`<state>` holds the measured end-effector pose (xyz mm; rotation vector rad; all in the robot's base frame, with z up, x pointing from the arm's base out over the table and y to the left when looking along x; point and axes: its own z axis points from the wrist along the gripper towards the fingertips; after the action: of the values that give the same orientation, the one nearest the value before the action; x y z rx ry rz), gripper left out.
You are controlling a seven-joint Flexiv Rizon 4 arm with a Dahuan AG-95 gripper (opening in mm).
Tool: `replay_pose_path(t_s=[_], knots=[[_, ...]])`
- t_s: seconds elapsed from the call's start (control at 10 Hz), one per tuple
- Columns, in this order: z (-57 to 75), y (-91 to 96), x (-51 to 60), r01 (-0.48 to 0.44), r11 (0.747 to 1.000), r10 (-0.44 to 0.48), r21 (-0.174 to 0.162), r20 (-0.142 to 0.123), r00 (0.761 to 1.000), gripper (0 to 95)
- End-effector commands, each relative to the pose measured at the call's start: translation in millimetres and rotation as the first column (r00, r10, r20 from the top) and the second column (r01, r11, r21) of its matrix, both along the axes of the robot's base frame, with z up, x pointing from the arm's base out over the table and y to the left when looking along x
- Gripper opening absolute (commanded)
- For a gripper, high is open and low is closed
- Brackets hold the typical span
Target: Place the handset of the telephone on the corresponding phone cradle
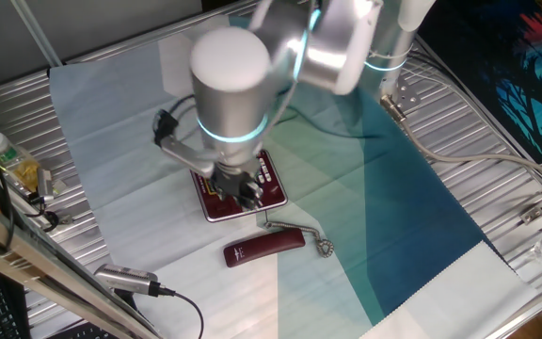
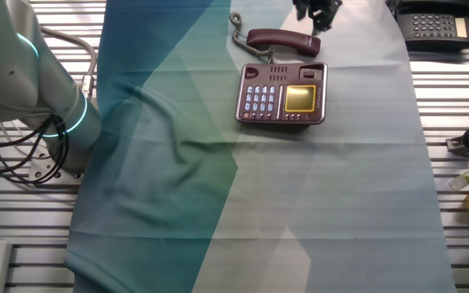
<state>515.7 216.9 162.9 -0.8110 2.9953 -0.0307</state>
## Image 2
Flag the maroon telephone handset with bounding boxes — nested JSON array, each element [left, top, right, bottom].
[[245, 28, 322, 59]]

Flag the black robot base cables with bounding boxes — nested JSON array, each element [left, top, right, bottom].
[[0, 114, 71, 186]]

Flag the grey coiled handset cord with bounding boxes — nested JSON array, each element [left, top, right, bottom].
[[228, 11, 277, 64]]

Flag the grey robot base conduit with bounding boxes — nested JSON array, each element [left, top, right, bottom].
[[38, 24, 99, 103]]

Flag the black desk telephone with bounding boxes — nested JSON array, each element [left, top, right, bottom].
[[384, 0, 469, 54]]

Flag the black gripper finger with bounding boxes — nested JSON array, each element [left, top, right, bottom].
[[310, 0, 344, 33], [291, 0, 313, 22]]

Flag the maroon telephone base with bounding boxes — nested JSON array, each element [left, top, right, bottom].
[[234, 61, 329, 126]]

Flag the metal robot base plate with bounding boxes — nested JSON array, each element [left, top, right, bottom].
[[27, 140, 85, 183]]

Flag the blue green patterned tablecloth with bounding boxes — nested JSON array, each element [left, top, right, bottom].
[[64, 0, 458, 293]]

